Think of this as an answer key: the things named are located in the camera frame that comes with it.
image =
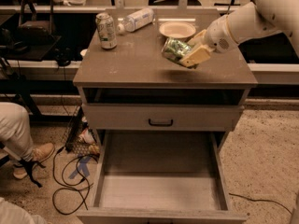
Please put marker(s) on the green can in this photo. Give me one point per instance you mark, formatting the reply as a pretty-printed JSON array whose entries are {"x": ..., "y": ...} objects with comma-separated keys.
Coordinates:
[{"x": 174, "y": 50}]

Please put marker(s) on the clear plastic water bottle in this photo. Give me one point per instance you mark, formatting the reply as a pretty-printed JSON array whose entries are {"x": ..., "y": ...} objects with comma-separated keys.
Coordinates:
[{"x": 136, "y": 21}]

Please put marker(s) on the tan shoe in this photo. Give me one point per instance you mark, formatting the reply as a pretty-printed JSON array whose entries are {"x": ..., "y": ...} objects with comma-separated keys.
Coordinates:
[{"x": 36, "y": 154}]

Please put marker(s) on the upright white soda can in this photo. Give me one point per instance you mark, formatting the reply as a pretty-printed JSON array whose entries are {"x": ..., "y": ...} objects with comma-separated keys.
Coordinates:
[{"x": 106, "y": 30}]

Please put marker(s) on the white paper bowl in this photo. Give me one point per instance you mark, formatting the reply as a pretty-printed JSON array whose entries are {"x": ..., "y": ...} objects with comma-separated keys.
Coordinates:
[{"x": 177, "y": 29}]

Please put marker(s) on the black bag on shelf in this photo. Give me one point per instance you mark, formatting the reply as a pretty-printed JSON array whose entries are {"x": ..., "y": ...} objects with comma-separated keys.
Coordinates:
[{"x": 35, "y": 32}]

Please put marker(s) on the grey drawer cabinet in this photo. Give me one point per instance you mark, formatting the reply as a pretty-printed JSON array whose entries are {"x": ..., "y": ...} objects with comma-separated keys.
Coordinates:
[{"x": 136, "y": 73}]

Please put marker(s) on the open grey drawer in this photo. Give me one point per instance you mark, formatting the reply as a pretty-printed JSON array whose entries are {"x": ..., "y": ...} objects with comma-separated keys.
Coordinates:
[{"x": 159, "y": 178}]

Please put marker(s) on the person leg beige trousers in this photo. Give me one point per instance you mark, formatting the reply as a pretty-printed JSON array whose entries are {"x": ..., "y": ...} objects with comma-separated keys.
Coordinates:
[{"x": 15, "y": 130}]

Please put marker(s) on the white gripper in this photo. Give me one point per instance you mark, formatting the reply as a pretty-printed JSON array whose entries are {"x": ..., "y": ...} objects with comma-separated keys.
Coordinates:
[{"x": 218, "y": 36}]

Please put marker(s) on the closed drawer with black handle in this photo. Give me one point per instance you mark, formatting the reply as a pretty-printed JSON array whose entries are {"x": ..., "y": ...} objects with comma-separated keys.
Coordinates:
[{"x": 217, "y": 118}]

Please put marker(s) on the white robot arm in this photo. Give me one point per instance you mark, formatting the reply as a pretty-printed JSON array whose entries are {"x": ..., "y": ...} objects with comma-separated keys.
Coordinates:
[{"x": 256, "y": 19}]

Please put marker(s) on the wire basket with items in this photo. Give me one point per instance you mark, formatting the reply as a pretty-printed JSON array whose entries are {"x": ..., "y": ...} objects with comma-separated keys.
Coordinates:
[{"x": 78, "y": 137}]

